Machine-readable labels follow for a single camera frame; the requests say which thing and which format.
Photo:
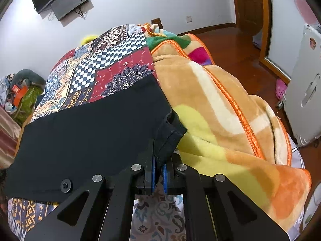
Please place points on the wooden door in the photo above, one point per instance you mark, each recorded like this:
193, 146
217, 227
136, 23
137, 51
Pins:
253, 16

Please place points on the yellow object behind bed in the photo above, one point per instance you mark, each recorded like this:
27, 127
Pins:
88, 39

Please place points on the orange box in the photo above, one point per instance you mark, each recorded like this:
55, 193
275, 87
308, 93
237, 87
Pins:
19, 94

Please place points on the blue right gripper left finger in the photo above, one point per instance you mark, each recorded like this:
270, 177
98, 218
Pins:
153, 175

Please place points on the pink croc shoe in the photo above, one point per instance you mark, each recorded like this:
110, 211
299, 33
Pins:
280, 89

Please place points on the grey plush toy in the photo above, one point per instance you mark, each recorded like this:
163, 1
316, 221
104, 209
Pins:
33, 78

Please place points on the orange yellow fleece blanket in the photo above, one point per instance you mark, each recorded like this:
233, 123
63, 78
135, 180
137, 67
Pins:
229, 131

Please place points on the white wall socket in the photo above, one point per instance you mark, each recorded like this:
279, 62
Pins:
189, 19

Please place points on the patchwork patterned bedsheet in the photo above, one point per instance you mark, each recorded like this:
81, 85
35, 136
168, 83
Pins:
114, 61

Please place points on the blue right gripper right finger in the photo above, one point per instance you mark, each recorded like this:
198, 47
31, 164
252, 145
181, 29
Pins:
165, 179

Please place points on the green patterned storage bag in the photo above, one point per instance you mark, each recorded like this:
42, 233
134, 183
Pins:
24, 109

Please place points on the black pants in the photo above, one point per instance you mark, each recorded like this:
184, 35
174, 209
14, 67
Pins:
58, 153

